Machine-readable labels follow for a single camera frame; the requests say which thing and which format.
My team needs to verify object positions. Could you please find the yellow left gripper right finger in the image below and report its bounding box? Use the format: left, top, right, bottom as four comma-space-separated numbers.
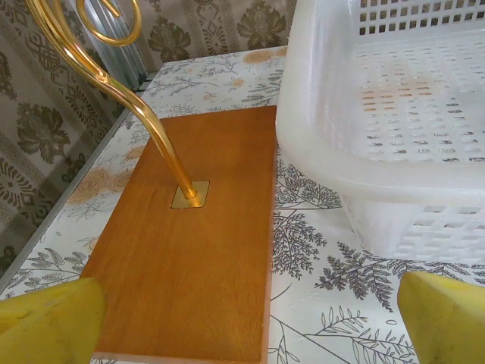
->
396, 271, 485, 364

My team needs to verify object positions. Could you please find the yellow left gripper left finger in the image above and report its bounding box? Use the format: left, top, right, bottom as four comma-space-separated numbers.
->
0, 277, 107, 364

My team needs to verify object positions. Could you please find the white plastic basket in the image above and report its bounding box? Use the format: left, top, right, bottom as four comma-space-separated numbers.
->
275, 0, 485, 265

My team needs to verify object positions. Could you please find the gold wire stand wooden base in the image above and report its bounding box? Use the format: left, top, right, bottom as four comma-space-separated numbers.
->
24, 0, 278, 364

